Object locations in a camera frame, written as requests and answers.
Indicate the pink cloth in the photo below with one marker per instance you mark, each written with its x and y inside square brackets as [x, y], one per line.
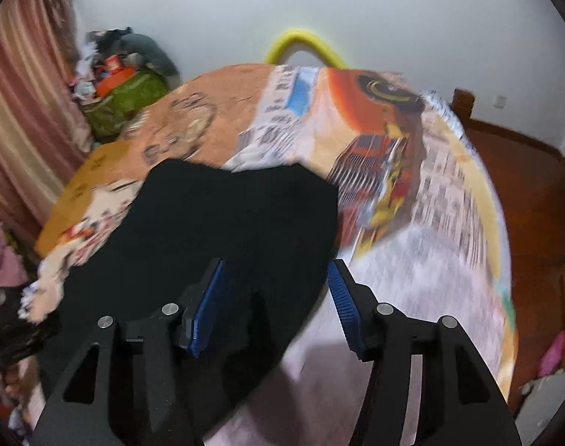
[6, 258]

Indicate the white wall socket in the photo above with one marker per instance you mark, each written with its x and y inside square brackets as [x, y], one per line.
[499, 101]

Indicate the black elephant print t-shirt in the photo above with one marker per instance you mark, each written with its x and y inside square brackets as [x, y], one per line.
[217, 223]

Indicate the bamboo lap desk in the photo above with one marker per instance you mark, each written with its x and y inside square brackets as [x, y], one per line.
[82, 181]

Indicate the green storage box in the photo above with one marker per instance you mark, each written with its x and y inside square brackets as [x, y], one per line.
[124, 100]

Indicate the striped curtain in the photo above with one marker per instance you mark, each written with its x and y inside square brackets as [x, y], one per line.
[22, 102]

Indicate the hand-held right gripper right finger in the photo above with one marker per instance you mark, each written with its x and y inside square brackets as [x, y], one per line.
[347, 311]

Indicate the pile of clothes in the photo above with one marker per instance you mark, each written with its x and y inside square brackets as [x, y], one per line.
[94, 55]

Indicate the bed with patterned sheet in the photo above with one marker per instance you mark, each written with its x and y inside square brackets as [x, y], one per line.
[426, 195]

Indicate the yellow foam tube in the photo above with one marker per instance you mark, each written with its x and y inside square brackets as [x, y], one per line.
[301, 39]

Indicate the orange box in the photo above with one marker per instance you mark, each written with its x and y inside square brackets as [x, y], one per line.
[115, 82]

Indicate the wooden bedpost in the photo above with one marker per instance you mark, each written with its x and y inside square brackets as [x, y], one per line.
[463, 102]

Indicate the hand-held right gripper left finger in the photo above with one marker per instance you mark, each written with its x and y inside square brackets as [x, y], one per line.
[208, 309]

